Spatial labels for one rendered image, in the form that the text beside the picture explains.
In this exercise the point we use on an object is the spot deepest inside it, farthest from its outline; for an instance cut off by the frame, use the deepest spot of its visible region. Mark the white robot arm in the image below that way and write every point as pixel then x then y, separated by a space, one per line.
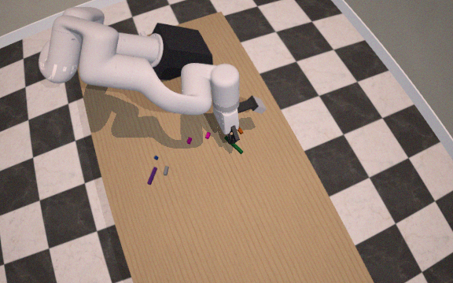
pixel 98 50

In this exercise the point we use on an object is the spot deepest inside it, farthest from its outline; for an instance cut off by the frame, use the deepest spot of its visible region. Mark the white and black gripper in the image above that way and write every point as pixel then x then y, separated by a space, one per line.
pixel 228 122

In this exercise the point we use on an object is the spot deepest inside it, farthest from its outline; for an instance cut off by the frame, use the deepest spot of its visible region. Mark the dark green rod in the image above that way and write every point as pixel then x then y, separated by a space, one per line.
pixel 235 146

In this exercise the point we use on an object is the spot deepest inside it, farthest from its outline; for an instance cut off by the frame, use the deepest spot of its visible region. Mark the purple rectangular bar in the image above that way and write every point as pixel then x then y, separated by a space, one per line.
pixel 152 175

